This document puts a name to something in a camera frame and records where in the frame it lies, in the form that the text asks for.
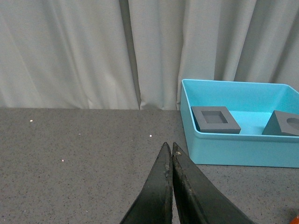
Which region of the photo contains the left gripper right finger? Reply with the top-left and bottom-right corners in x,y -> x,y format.
172,142 -> 253,224

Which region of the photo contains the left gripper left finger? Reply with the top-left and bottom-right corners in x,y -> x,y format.
121,142 -> 173,224

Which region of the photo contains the gray cube square recess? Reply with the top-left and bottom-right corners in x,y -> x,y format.
191,106 -> 241,134

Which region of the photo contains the orange cylinder part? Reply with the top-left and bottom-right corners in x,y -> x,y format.
290,215 -> 299,224

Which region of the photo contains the gray cube round recess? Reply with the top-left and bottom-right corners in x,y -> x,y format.
262,110 -> 299,136

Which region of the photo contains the blue plastic box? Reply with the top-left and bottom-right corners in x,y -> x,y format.
180,79 -> 299,168

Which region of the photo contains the white curtain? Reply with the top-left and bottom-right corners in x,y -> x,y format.
0,0 -> 299,110

